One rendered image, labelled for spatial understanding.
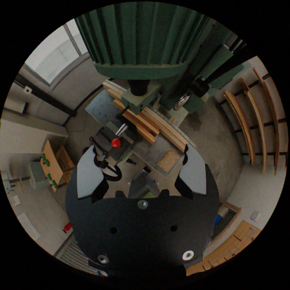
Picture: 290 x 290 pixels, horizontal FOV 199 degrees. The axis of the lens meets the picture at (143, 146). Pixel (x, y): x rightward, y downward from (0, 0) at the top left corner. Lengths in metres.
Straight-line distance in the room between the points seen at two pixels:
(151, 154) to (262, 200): 3.35
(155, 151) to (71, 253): 2.89
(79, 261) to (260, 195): 4.73
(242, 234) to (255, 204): 0.85
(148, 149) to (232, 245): 3.12
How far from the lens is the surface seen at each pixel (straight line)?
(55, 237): 2.84
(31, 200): 2.99
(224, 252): 3.13
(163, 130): 0.37
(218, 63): 0.31
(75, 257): 2.88
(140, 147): 0.39
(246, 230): 3.14
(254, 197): 3.39
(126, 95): 0.28
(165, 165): 0.40
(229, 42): 0.41
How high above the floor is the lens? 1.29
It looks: 86 degrees down
